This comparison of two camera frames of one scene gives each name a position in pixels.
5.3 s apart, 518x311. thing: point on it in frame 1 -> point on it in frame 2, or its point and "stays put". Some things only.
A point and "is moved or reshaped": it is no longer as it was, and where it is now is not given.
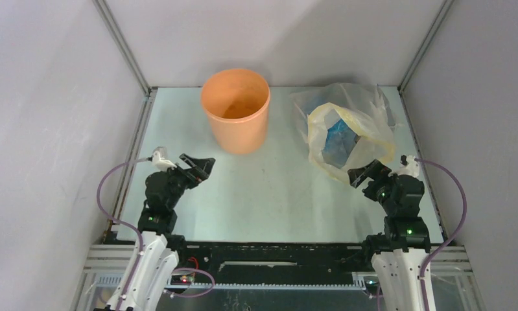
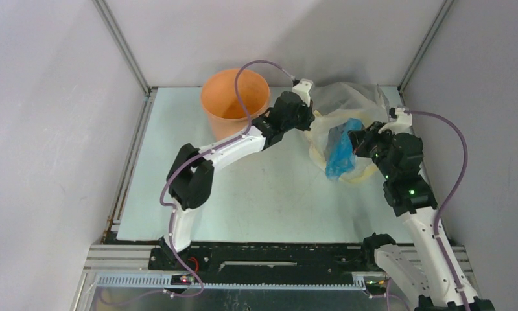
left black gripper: [201, 167] -> [309, 117]
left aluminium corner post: [113, 26] stays put
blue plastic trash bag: [340, 140] is moved or reshaped
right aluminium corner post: [400, 87] stays put
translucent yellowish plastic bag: [345, 125] is moved or reshaped
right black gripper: [374, 182] -> [361, 143]
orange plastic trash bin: [236, 102] stays put
